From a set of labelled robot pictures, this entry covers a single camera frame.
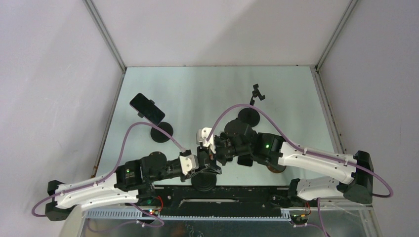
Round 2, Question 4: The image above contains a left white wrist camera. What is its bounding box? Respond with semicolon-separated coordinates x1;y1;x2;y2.
178;150;199;175

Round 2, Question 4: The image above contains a purple cable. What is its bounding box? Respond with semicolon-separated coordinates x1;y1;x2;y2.
204;103;394;237
31;121;187;229

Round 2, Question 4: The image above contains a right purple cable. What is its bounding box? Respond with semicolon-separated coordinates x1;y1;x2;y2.
204;103;394;237

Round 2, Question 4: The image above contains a brown base phone stand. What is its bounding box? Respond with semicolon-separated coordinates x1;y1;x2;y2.
267;166;287;174

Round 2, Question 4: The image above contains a small circuit board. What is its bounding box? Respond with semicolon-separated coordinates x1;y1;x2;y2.
291;214;310;227
140;209;158;219

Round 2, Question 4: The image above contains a black front mounting rail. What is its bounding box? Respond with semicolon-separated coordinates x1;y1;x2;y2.
124;185;322;219

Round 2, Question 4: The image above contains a left small circuit board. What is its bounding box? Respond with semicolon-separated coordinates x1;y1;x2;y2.
140;209;158;219

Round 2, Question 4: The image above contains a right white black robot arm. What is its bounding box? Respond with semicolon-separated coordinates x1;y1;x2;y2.
199;119;374;206

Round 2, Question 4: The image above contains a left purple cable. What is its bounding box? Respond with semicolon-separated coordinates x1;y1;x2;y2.
31;121;187;229

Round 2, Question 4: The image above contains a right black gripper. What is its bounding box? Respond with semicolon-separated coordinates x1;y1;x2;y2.
200;137;251;174

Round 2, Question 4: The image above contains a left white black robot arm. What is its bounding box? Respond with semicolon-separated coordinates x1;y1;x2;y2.
45;150;222;221

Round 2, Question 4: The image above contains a right small circuit board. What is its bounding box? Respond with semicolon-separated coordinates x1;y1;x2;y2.
291;214;310;227

